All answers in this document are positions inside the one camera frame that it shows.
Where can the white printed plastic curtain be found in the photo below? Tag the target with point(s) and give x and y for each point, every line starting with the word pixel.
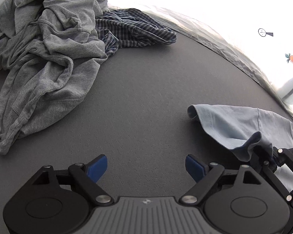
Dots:
pixel 257 32

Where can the light blue t-shirt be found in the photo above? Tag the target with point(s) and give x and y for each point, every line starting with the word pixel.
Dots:
pixel 242 130

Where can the blue plaid shirt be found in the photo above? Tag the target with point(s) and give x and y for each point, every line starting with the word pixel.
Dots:
pixel 131 28

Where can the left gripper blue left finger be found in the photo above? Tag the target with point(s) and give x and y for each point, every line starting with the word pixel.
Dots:
pixel 96 168

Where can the grey sweatshirt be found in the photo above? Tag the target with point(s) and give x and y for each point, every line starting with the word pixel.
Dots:
pixel 52 53

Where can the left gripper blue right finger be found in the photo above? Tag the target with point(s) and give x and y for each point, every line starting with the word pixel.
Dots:
pixel 196 169

